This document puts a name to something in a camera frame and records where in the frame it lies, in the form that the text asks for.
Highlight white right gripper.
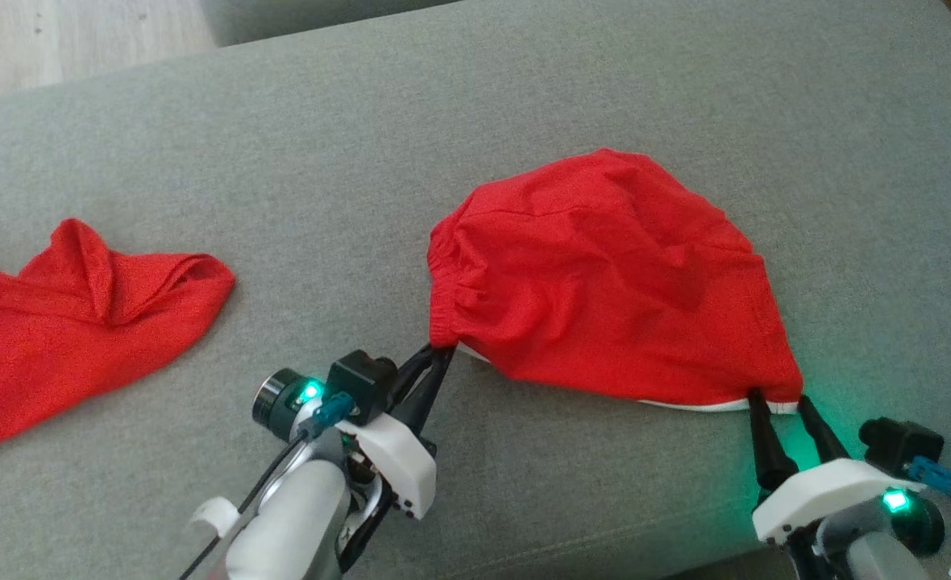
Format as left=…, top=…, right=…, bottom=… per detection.
left=745, top=389, right=928, bottom=545

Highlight red shorts white trim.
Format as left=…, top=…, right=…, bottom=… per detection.
left=427, top=147, right=804, bottom=415

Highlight red basketball jersey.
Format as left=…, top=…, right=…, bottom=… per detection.
left=0, top=217, right=236, bottom=458

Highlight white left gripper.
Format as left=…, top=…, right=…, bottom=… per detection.
left=334, top=344, right=458, bottom=521

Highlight large grey sofa ottoman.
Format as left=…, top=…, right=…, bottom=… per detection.
left=0, top=0, right=951, bottom=580

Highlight long grey sofa seat cushion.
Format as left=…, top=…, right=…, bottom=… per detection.
left=200, top=0, right=464, bottom=48

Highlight right camera cable blue plug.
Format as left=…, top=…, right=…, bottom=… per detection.
left=907, top=456, right=951, bottom=542

